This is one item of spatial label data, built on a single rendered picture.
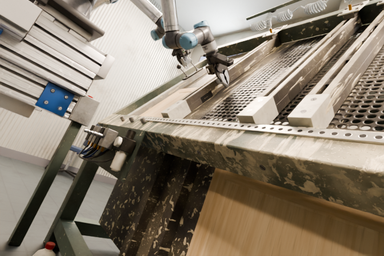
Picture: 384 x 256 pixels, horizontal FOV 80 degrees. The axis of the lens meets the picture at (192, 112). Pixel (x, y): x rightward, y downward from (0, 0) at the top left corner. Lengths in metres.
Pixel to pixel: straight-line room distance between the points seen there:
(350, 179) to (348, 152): 0.05
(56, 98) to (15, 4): 0.30
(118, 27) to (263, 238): 4.63
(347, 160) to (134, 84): 4.70
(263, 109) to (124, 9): 4.63
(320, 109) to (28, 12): 0.78
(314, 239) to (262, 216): 0.16
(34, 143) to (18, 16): 3.83
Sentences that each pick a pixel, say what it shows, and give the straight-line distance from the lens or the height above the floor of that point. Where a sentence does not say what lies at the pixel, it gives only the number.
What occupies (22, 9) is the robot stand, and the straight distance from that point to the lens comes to 0.75.
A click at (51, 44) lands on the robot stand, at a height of 0.91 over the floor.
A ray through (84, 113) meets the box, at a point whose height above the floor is 0.82.
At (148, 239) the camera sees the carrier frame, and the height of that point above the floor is 0.35.
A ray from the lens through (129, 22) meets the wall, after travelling 5.16.
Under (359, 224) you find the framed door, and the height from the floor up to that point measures 0.73.
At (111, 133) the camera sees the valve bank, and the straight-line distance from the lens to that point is 1.19.
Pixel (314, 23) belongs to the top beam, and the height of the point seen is 1.84.
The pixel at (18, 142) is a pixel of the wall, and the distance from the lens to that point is 4.45.
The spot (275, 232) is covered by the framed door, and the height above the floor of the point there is 0.63.
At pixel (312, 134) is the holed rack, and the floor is 0.88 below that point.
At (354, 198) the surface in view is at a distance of 0.56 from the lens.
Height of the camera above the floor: 0.69
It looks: 15 degrees up
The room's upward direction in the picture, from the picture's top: 21 degrees clockwise
